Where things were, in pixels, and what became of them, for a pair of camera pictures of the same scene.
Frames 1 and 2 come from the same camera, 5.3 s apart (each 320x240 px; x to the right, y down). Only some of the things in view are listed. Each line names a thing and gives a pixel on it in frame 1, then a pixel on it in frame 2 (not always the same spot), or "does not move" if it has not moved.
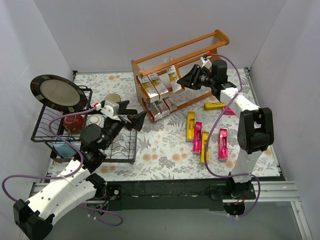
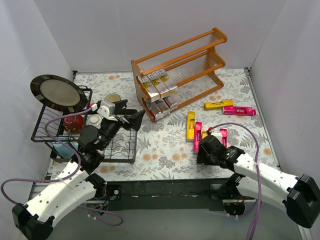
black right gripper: [196, 76] → [204, 152]
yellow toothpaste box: [214, 105] does not move
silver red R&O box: [164, 108] does not move
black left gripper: [124, 117] does not move
